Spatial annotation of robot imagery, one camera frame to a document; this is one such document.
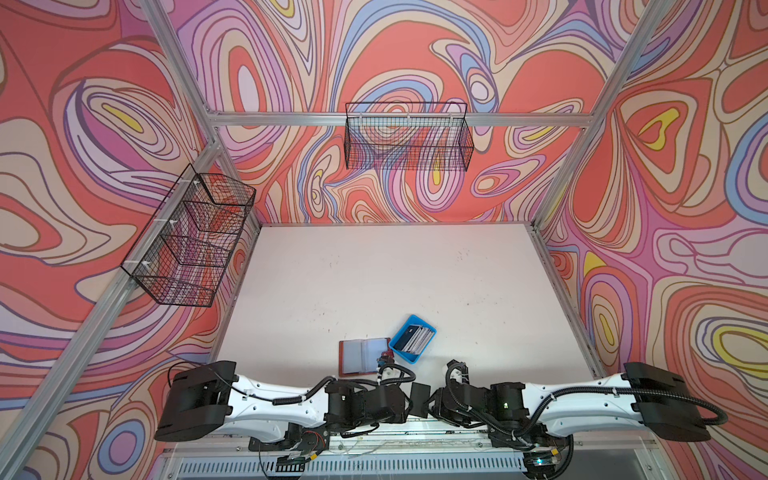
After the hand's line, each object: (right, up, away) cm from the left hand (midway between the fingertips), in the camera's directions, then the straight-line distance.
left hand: (420, 412), depth 73 cm
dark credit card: (0, 0, +6) cm, 6 cm away
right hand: (+3, -3, +4) cm, 6 cm away
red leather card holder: (-17, +9, +13) cm, 24 cm away
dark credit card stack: (0, +14, +13) cm, 19 cm away
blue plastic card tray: (-1, +19, +18) cm, 26 cm away
